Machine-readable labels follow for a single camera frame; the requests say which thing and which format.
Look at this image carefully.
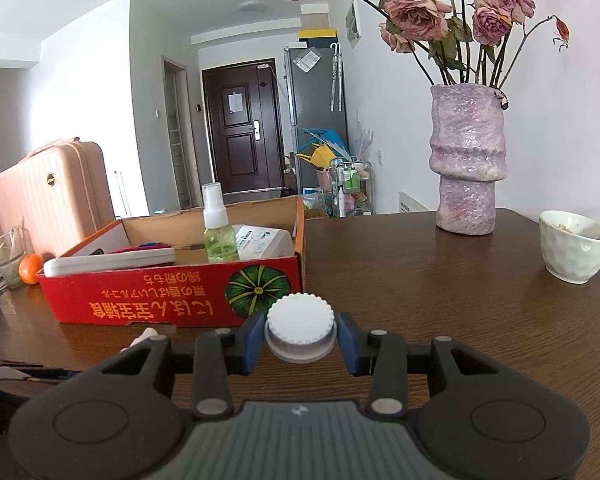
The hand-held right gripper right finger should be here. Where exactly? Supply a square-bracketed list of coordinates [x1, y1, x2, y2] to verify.
[336, 312, 513, 418]

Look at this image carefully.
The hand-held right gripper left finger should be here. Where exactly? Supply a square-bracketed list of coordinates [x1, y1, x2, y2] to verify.
[87, 312, 267, 418]

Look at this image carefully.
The white ribbed jar cap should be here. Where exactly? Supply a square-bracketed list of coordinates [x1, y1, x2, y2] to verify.
[264, 292, 337, 364]

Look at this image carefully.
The white bottle with green label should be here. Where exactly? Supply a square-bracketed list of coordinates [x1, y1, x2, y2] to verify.
[231, 224, 297, 262]

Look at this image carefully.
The white spray bottle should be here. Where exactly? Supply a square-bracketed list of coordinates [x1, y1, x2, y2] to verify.
[121, 327, 161, 354]

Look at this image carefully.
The green spray bottle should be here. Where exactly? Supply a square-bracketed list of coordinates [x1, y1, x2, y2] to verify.
[201, 182, 241, 263]

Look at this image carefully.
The red cardboard box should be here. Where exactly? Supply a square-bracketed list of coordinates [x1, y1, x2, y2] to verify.
[36, 196, 306, 328]

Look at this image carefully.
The red and white lint brush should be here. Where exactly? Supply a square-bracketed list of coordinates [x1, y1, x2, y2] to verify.
[42, 246, 177, 277]

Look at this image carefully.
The orange fruit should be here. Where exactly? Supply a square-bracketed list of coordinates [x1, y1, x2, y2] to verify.
[18, 253, 45, 286]

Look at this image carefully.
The clear glass cup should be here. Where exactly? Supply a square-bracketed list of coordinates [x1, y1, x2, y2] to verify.
[0, 227, 31, 289]

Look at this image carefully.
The pink ribbed suitcase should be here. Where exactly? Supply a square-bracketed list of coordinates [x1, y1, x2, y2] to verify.
[0, 136, 117, 261]

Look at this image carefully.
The blue and yellow plastic pile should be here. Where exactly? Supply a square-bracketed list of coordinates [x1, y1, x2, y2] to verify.
[295, 127, 353, 171]

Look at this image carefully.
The dark brown entrance door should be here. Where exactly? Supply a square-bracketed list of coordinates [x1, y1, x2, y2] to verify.
[201, 58, 287, 196]

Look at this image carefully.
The lavender branch decoration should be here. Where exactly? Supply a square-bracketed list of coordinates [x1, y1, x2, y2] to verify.
[352, 110, 376, 158]

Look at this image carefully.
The purple ceramic vase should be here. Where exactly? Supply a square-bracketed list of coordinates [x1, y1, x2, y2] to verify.
[428, 84, 508, 236]

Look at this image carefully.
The grey interior door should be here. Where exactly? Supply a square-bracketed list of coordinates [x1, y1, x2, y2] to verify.
[162, 55, 191, 211]

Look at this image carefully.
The grey refrigerator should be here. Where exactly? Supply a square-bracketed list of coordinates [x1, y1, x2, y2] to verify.
[283, 42, 351, 196]

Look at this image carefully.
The white folded umbrella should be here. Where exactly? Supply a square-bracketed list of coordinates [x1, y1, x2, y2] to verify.
[328, 42, 344, 112]

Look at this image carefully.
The paper sleeve on refrigerator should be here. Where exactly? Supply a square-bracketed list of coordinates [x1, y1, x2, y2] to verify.
[294, 50, 323, 73]

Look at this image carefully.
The yellow and black box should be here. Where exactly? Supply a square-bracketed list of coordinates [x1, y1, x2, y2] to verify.
[298, 27, 339, 48]

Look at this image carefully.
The bunch of dried pink roses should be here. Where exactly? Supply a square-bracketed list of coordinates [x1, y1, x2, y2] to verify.
[271, 0, 571, 88]

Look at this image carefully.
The wire storage cart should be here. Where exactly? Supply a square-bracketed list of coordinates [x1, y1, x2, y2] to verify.
[330, 157, 376, 217]

